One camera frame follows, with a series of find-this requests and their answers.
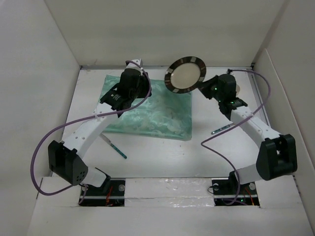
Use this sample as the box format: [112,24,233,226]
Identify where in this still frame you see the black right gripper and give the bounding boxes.
[194,75,223,102]

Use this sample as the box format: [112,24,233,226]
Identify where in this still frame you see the dark rimmed dinner plate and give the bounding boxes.
[164,56,207,94]

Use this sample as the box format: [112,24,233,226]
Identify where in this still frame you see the fork with green handle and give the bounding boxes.
[211,123,234,135]

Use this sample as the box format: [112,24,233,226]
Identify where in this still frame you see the green patterned cloth placemat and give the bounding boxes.
[104,80,192,141]

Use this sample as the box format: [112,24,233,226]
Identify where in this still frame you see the knife with green handle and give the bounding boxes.
[100,134,127,159]

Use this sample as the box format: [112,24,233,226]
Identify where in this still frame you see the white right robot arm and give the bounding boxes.
[199,74,298,194]

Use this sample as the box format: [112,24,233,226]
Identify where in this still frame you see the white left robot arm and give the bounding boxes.
[48,68,151,195]

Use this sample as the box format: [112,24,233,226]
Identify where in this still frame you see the yellow mug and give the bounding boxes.
[236,84,241,97]

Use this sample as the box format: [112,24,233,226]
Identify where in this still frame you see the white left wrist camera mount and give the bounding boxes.
[126,59,143,72]

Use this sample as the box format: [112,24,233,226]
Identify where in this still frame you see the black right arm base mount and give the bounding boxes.
[207,177,260,207]

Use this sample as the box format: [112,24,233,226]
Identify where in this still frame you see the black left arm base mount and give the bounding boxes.
[78,178,126,207]

